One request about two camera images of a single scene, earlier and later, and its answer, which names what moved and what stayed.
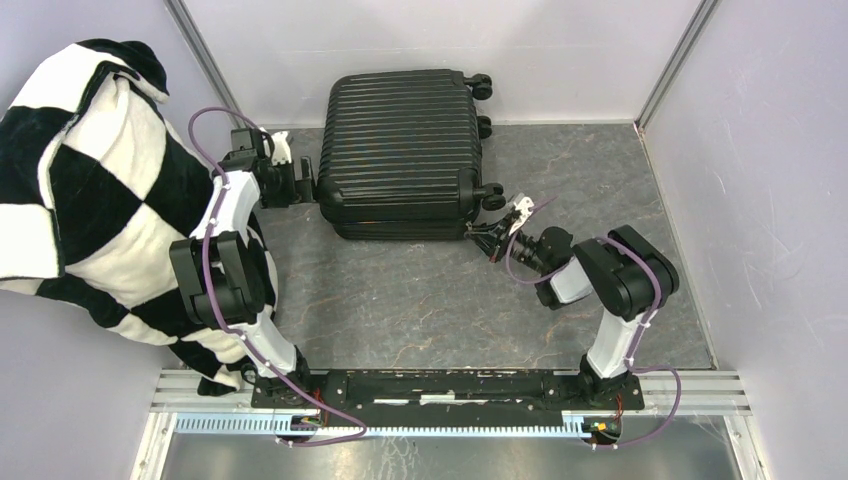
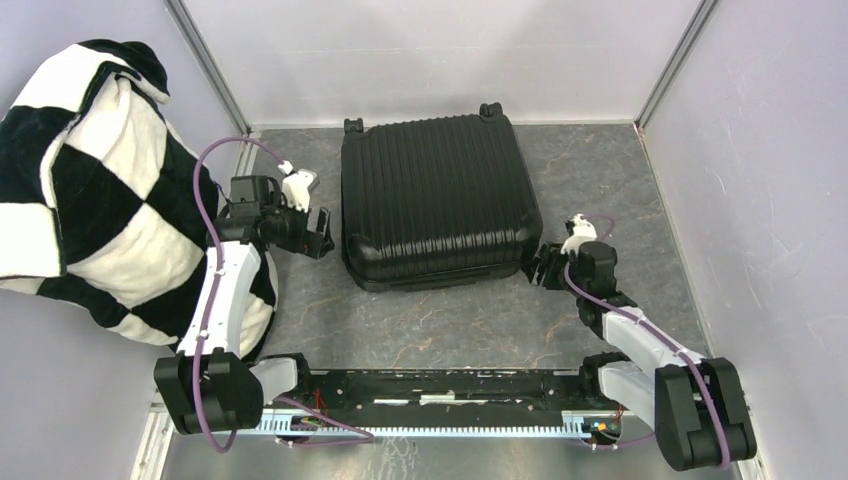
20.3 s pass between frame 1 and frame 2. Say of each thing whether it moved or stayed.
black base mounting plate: stayed
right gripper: moved
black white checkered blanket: stayed
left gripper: moved
